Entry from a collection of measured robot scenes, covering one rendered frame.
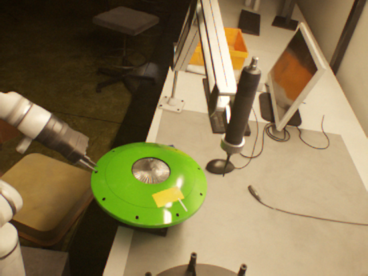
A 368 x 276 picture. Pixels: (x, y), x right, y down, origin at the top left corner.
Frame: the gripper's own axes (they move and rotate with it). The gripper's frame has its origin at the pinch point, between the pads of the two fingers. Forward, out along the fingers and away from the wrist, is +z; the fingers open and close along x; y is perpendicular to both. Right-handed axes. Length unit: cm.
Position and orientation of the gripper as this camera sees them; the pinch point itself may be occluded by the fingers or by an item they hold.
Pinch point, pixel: (97, 168)
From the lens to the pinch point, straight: 99.5
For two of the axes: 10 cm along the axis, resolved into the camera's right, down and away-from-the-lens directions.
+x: -0.1, -5.7, 8.2
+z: 7.4, 5.5, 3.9
